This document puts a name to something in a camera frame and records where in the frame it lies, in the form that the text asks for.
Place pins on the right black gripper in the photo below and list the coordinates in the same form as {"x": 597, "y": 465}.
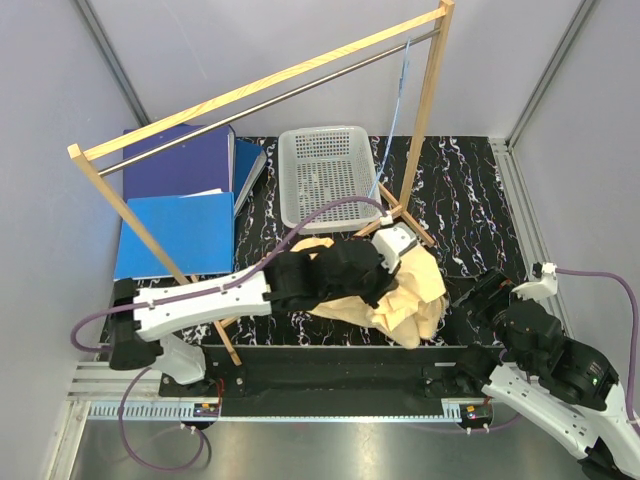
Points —
{"x": 495, "y": 286}

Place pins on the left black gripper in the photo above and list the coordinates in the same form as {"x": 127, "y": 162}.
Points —
{"x": 387, "y": 282}

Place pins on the beige t shirt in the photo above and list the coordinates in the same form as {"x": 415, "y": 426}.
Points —
{"x": 408, "y": 314}

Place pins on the light blue wire hanger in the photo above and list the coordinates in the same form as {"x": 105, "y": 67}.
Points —
{"x": 401, "y": 86}

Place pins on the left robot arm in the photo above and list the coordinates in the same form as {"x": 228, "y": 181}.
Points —
{"x": 314, "y": 271}

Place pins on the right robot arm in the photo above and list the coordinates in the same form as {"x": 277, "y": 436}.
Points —
{"x": 565, "y": 387}

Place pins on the white plastic basket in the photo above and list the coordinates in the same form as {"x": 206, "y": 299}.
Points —
{"x": 319, "y": 165}

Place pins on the blue upright binder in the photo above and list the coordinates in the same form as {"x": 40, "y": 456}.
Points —
{"x": 250, "y": 159}

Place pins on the blue folder with papers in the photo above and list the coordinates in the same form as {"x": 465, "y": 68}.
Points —
{"x": 196, "y": 231}

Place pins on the wooden clothes rack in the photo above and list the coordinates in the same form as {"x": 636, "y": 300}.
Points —
{"x": 440, "y": 17}

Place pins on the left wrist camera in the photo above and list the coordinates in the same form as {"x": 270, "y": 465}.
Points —
{"x": 395, "y": 240}

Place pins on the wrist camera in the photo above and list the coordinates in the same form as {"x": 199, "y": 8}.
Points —
{"x": 395, "y": 240}
{"x": 542, "y": 283}

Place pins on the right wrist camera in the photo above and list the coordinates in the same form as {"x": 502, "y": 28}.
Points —
{"x": 542, "y": 283}

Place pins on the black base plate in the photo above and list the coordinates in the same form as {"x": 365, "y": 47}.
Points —
{"x": 291, "y": 369}

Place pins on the purple ring binder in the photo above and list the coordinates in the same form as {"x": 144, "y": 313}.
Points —
{"x": 201, "y": 164}

